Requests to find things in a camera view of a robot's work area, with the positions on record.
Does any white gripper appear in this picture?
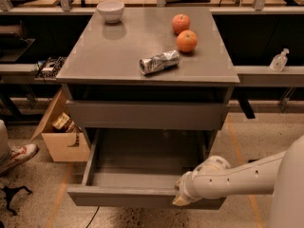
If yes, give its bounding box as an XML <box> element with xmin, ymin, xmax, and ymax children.
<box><xmin>172</xmin><ymin>171</ymin><xmax>201</xmax><ymax>206</ymax></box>

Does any grey drawer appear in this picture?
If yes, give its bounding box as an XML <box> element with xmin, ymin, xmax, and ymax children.
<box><xmin>66</xmin><ymin>100</ymin><xmax>228</xmax><ymax>130</ymax></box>
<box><xmin>66</xmin><ymin>128</ymin><xmax>227</xmax><ymax>211</ymax></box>

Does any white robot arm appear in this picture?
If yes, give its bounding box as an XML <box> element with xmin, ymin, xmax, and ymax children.
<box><xmin>173</xmin><ymin>136</ymin><xmax>304</xmax><ymax>228</ymax></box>

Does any grey top drawer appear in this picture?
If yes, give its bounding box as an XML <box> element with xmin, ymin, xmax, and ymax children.
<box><xmin>66</xmin><ymin>100</ymin><xmax>228</xmax><ymax>130</ymax></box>

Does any grey drawer cabinet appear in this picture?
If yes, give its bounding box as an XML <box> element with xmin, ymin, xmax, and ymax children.
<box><xmin>57</xmin><ymin>7</ymin><xmax>239</xmax><ymax>149</ymax></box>

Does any cardboard box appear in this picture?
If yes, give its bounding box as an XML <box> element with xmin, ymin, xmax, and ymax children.
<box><xmin>31</xmin><ymin>89</ymin><xmax>90</xmax><ymax>162</ymax></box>

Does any snack bag in box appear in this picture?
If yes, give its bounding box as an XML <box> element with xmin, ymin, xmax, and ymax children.
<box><xmin>52</xmin><ymin>112</ymin><xmax>70</xmax><ymax>130</ymax></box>

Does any crushed silver can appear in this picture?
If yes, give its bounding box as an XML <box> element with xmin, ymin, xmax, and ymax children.
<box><xmin>140</xmin><ymin>50</ymin><xmax>180</xmax><ymax>75</ymax></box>

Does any orange fruit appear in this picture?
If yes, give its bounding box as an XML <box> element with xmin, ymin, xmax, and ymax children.
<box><xmin>177</xmin><ymin>30</ymin><xmax>198</xmax><ymax>52</ymax></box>

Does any white red sneaker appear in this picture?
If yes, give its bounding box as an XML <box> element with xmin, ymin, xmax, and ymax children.
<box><xmin>0</xmin><ymin>143</ymin><xmax>38</xmax><ymax>176</ymax></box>

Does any black chair base leg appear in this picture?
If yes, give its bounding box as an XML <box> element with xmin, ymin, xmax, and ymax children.
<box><xmin>0</xmin><ymin>185</ymin><xmax>32</xmax><ymax>216</ymax></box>

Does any red apple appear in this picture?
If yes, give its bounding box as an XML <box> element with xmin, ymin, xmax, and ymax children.
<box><xmin>172</xmin><ymin>14</ymin><xmax>190</xmax><ymax>34</ymax></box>

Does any black white patterned notebook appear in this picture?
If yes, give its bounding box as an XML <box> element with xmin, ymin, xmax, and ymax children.
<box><xmin>36</xmin><ymin>57</ymin><xmax>66</xmax><ymax>79</ymax></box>

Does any white ceramic bowl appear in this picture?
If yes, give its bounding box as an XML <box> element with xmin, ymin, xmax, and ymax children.
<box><xmin>97</xmin><ymin>1</ymin><xmax>124</xmax><ymax>23</ymax></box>

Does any black floor cable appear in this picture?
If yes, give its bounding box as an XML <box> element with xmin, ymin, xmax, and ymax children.
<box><xmin>85</xmin><ymin>206</ymin><xmax>101</xmax><ymax>228</ymax></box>

